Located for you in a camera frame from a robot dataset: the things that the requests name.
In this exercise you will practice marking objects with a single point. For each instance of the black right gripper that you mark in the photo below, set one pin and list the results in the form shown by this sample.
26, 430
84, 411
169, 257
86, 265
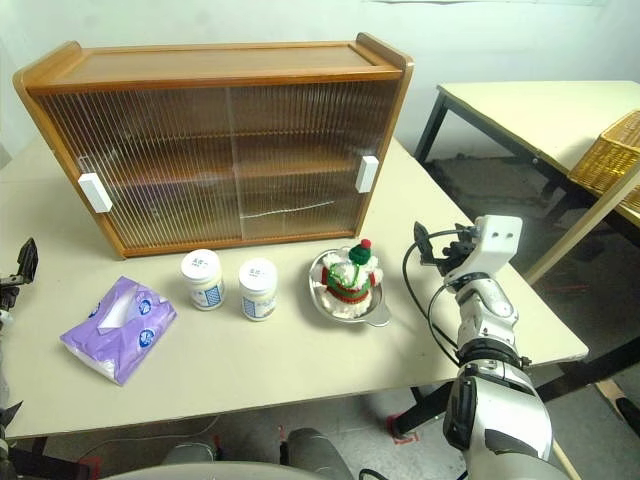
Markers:
457, 250

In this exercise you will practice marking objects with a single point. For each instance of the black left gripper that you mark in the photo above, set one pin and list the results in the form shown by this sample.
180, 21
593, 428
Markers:
7, 292

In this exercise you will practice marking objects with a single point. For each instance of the white plush toy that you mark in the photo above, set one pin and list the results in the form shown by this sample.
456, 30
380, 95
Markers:
350, 285

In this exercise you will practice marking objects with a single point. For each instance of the purple tissue pack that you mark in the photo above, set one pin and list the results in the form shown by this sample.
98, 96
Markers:
120, 345

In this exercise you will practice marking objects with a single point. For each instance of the ribbed clear sliding door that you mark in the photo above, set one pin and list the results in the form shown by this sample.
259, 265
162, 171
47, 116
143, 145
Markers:
300, 150
150, 175

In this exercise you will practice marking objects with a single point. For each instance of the white jar with blue label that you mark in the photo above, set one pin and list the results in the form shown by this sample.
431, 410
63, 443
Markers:
202, 285
257, 295

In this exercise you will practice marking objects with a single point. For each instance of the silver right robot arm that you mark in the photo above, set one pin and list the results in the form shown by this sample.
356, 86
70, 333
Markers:
490, 310

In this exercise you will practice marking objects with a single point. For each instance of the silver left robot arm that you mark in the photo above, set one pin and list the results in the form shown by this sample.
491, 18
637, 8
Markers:
5, 417

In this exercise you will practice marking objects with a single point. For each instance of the wooden cabinet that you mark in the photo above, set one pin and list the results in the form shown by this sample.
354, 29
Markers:
210, 62

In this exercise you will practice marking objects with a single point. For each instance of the light wooden slat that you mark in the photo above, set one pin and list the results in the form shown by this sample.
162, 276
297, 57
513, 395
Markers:
575, 235

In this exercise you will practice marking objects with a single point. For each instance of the cream side table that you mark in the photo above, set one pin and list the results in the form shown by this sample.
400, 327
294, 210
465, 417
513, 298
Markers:
525, 110

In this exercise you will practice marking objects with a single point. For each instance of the yellow wicker basket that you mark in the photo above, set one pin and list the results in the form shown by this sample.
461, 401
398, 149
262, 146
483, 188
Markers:
610, 160

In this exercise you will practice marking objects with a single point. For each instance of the grey right robot leg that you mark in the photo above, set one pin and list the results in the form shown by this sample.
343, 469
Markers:
315, 455

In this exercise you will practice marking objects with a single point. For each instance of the grey robot leg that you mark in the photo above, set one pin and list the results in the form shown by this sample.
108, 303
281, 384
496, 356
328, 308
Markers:
192, 454
315, 455

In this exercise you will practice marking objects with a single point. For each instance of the grey left robot leg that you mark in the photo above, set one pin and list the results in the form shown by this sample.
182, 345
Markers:
192, 454

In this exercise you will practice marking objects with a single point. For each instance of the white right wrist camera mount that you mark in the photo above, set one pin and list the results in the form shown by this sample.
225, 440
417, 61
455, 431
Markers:
495, 240

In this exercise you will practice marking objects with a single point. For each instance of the black table leg frame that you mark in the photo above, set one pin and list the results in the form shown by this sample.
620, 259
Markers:
425, 415

